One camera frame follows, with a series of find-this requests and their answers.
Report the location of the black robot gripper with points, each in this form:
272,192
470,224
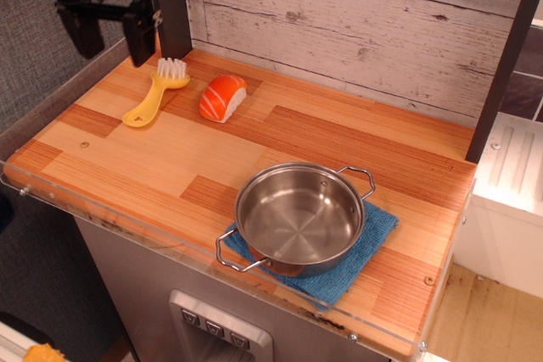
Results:
80,19

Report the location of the yellow toy brush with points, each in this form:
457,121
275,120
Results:
170,74

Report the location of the blue cloth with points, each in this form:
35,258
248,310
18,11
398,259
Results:
330,286

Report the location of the toy salmon sushi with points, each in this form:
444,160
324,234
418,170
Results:
222,97

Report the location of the stainless steel pot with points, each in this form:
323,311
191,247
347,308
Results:
298,219

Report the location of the silver button panel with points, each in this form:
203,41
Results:
207,333

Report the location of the yellow object bottom left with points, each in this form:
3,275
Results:
43,353

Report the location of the white toy sink unit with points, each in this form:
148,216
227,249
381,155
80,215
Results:
501,232

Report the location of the dark left post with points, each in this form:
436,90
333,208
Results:
174,30

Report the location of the dark post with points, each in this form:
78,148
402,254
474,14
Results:
514,44
174,30

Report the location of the clear acrylic guard rail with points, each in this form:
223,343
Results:
180,208

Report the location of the dark right post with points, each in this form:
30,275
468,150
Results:
514,44

